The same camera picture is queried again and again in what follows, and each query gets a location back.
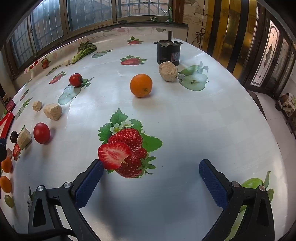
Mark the small beige wooden chunk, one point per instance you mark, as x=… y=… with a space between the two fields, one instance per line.
x=37 y=106
x=67 y=62

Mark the red rimmed tray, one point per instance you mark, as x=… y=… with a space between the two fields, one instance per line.
x=5 y=122

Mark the stained glass door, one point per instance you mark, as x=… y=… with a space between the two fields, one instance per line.
x=268 y=53

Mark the barred window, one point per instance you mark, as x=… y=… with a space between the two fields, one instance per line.
x=87 y=14

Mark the large beige wooden chunk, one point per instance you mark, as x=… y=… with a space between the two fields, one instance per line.
x=168 y=71

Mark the red tomato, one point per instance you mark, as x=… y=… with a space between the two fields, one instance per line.
x=41 y=132
x=75 y=79

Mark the fruit printed tablecloth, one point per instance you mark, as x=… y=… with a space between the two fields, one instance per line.
x=185 y=120

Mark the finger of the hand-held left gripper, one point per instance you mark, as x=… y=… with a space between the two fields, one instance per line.
x=2 y=150

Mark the green grape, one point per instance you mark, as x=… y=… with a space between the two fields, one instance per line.
x=9 y=201

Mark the floral decoration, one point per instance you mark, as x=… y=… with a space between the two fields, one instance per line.
x=286 y=104

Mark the green bok choy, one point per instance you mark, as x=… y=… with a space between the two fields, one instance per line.
x=84 y=51

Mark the green bottle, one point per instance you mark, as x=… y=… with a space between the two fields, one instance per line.
x=170 y=14

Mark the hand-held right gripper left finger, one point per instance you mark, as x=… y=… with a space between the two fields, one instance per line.
x=89 y=185

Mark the large orange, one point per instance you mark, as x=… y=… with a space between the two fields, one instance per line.
x=141 y=85

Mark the small brown round object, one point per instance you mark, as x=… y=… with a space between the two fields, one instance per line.
x=9 y=153

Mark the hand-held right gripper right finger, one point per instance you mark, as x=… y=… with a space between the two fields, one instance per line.
x=212 y=183

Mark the small orange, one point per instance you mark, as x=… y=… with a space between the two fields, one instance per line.
x=7 y=165
x=5 y=184

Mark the black cylindrical motor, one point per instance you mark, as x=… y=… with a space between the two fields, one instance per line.
x=168 y=52

